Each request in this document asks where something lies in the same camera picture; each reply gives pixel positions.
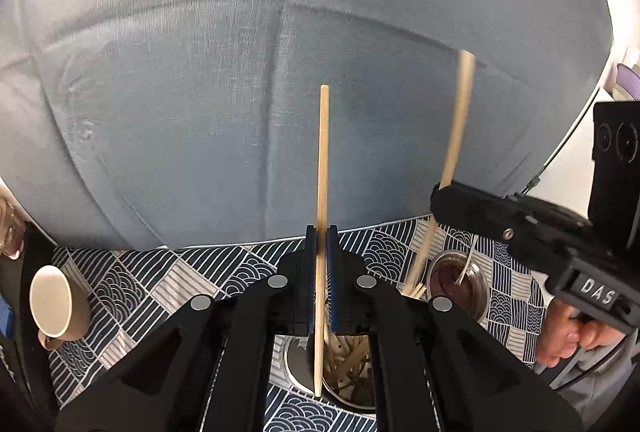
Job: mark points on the blue object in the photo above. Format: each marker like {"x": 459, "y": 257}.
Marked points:
{"x": 5, "y": 319}

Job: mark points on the beige ceramic mug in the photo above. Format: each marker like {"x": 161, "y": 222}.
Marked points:
{"x": 75, "y": 312}

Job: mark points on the black metal tumbler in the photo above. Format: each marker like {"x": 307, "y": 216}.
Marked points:
{"x": 295, "y": 372}

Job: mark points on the person's right hand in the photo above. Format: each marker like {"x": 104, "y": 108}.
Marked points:
{"x": 560, "y": 337}

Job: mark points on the blue white patterned tablecloth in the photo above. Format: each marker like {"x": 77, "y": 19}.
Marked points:
{"x": 130, "y": 282}

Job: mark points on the pink translucent object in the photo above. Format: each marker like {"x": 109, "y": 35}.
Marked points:
{"x": 11, "y": 232}

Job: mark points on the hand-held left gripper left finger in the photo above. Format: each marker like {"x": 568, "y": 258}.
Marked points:
{"x": 312, "y": 282}

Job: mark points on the pale wooden chopstick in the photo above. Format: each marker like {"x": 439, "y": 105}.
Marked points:
{"x": 322, "y": 151}
{"x": 459, "y": 126}

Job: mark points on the metal bowl of sauce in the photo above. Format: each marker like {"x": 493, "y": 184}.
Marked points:
{"x": 480, "y": 297}

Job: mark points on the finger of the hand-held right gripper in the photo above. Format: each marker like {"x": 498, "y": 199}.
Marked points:
{"x": 480, "y": 214}

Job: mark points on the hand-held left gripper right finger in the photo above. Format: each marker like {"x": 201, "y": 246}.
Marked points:
{"x": 333, "y": 282}

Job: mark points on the grey blue sofa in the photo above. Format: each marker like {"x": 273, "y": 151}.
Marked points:
{"x": 200, "y": 86}

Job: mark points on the purple cushion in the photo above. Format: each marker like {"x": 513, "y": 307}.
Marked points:
{"x": 629, "y": 84}

